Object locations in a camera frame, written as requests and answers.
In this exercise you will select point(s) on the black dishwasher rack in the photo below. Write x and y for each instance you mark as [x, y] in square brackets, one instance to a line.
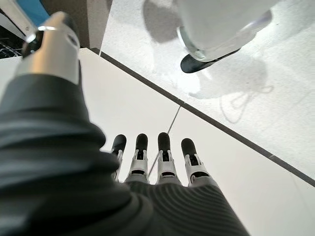
[14, 24]

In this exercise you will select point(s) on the white kitchen base cabinet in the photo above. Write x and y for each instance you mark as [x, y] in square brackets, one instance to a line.
[221, 172]

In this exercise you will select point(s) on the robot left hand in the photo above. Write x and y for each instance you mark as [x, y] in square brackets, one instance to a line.
[61, 172]

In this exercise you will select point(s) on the white robot leg with foot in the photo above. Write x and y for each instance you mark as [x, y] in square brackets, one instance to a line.
[221, 24]

